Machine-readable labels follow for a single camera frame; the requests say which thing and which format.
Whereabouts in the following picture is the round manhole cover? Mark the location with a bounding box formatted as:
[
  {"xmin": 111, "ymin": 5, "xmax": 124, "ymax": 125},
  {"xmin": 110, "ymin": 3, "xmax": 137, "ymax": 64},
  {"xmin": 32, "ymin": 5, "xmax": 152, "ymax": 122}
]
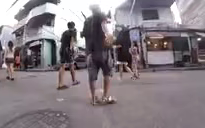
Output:
[{"xmin": 1, "ymin": 109, "xmax": 71, "ymax": 128}]

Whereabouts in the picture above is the white building with green front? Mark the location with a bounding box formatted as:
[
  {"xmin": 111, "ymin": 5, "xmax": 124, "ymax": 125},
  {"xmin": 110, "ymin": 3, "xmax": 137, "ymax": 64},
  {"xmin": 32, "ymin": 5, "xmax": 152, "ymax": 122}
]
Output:
[{"xmin": 11, "ymin": 0, "xmax": 88, "ymax": 71}]

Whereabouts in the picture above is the raised grey kerb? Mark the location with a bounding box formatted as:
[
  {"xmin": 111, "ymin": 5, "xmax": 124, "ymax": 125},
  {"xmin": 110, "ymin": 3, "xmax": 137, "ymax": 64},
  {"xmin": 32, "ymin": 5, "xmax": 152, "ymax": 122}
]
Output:
[{"xmin": 138, "ymin": 64, "xmax": 205, "ymax": 73}]

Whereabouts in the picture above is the grey asphalt road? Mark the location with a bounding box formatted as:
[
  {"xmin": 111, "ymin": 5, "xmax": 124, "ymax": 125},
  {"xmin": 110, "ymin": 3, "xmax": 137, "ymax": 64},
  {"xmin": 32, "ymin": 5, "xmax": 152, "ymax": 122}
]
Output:
[{"xmin": 0, "ymin": 66, "xmax": 205, "ymax": 128}]

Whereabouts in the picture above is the pale building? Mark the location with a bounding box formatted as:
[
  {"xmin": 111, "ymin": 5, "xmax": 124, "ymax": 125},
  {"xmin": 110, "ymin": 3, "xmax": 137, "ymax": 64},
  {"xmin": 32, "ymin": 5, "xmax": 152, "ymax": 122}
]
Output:
[{"xmin": 0, "ymin": 24, "xmax": 17, "ymax": 69}]

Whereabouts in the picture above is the tall grey building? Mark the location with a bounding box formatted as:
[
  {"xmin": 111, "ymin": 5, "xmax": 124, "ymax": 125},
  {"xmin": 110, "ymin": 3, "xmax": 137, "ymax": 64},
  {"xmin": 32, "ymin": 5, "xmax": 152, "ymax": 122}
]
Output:
[{"xmin": 174, "ymin": 0, "xmax": 205, "ymax": 30}]

